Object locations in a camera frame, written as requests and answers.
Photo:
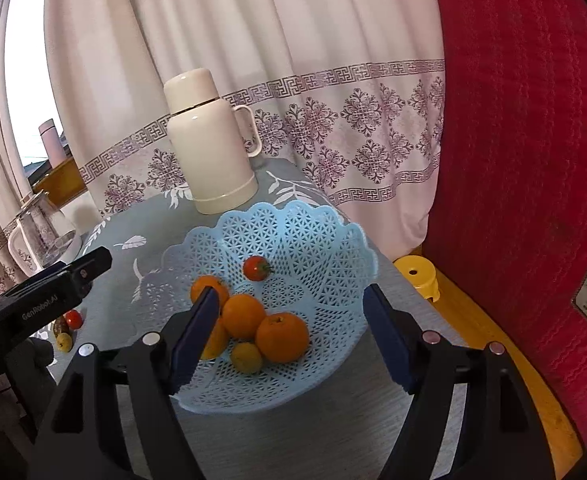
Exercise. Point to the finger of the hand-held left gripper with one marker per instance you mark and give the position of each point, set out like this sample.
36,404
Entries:
41,276
86,267

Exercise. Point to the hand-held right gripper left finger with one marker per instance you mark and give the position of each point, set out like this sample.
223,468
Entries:
196,335

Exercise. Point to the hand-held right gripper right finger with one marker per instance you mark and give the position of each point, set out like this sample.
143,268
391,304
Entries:
386,340

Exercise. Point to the orange tangerine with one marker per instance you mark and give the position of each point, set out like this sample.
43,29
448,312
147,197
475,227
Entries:
206,287
242,316
217,342

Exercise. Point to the dark brown passion fruit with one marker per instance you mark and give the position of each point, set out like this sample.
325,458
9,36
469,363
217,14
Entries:
59,326

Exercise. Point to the red cherry tomato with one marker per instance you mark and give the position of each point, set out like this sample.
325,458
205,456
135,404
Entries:
74,319
257,268

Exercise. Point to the green round fruit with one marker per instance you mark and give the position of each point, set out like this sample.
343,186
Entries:
246,358
64,343

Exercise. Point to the large orange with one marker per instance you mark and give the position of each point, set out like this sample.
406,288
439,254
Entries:
282,338

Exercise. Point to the light blue plastic basket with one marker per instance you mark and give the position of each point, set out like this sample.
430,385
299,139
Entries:
313,280

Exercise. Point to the yellow plastic stool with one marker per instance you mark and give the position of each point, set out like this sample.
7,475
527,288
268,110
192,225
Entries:
416,275

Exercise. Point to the wooden window sill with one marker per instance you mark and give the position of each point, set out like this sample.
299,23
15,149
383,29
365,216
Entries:
63,180

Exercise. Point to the pink bottle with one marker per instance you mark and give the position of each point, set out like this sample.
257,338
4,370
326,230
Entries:
53,140

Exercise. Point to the cream thermos jug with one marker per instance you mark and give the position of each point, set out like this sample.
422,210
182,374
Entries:
208,155

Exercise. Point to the red quilted mattress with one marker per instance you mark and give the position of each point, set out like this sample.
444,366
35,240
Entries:
523,160

